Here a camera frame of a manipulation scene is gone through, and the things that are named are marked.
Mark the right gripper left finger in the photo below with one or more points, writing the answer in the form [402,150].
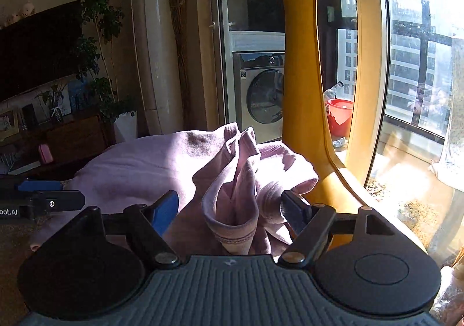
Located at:
[144,228]

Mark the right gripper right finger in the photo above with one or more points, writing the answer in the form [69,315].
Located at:
[311,225]

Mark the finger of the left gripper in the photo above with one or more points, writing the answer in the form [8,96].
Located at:
[62,201]
[40,186]

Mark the lilac sweatshirt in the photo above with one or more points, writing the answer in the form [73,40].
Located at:
[229,187]

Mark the white flat box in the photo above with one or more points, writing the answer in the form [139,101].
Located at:
[15,166]

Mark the pink small case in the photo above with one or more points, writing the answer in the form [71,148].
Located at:
[45,153]

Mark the orange giraffe figure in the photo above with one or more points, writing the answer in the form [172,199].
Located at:
[305,123]

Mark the long wooden TV cabinet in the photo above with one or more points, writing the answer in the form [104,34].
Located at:
[73,144]

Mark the gold framed photo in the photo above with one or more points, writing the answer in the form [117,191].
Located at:
[9,125]

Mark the black cylindrical speaker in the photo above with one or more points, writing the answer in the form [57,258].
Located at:
[29,117]

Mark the small green vase plant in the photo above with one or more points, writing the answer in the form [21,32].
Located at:
[52,98]

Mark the blue painting canvas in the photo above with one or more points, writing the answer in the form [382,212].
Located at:
[77,96]

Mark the tall potted green plant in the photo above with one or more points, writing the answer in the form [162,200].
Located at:
[101,24]

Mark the red plastic bucket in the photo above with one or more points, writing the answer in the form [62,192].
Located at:
[339,117]

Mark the washing machine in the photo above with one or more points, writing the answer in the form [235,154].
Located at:
[258,81]

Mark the plush toys on television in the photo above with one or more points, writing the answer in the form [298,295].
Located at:
[26,10]

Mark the white standing air conditioner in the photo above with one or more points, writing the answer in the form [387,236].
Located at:
[158,68]

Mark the wall mounted black television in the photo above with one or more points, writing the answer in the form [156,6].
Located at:
[40,49]

